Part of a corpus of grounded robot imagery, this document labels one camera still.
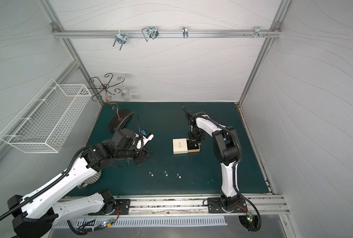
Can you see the aluminium crossbar rail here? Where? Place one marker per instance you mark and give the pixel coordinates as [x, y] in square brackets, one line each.
[163, 34]

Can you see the cream drawer jewelry box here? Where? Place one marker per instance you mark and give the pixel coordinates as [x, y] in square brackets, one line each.
[184, 146]

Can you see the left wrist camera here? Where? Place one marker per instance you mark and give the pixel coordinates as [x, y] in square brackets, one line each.
[143, 138]

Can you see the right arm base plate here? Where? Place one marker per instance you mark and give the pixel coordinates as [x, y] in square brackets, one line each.
[218, 205]

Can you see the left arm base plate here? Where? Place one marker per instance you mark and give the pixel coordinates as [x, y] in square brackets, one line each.
[118, 207]

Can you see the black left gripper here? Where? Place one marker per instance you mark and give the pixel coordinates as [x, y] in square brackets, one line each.
[139, 156]

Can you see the black metal jewelry stand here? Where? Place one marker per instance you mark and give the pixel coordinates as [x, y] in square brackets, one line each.
[120, 118]

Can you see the clear glass cup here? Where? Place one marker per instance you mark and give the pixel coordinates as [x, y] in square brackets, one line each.
[125, 92]

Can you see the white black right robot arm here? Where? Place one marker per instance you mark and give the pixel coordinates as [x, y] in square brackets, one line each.
[228, 152]

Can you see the metal clamp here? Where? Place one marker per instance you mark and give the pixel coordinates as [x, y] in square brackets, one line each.
[150, 32]
[257, 34]
[185, 32]
[120, 39]

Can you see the white wire basket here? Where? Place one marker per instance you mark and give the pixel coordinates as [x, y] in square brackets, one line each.
[44, 124]

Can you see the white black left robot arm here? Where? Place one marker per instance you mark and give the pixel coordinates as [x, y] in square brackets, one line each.
[38, 212]

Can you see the white vented cable duct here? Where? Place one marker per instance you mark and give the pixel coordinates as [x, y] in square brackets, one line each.
[137, 222]

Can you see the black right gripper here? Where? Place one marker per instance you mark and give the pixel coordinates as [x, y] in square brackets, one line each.
[195, 138]

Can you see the green striped mug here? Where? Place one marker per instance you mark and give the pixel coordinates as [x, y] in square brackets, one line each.
[90, 180]

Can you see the aluminium front rail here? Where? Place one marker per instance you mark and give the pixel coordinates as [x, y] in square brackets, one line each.
[193, 205]

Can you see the green table mat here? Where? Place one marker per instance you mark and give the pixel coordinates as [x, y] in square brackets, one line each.
[200, 171]

